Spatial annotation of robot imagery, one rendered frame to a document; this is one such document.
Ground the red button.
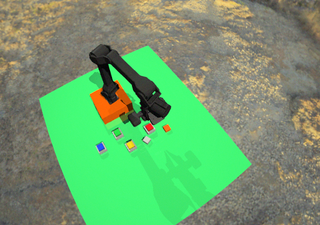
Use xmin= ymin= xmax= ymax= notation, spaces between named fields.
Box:
xmin=143 ymin=122 xmax=156 ymax=135

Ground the green button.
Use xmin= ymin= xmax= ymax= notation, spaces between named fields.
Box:
xmin=112 ymin=128 xmax=124 ymax=140

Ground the blue button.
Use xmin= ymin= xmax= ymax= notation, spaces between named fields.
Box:
xmin=96 ymin=142 xmax=108 ymax=155

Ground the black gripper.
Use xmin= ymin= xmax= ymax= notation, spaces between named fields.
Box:
xmin=128 ymin=97 xmax=166 ymax=127

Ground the yellow button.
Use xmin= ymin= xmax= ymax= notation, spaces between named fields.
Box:
xmin=125 ymin=140 xmax=137 ymax=153

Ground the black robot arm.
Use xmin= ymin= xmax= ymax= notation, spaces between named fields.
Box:
xmin=89 ymin=44 xmax=172 ymax=126

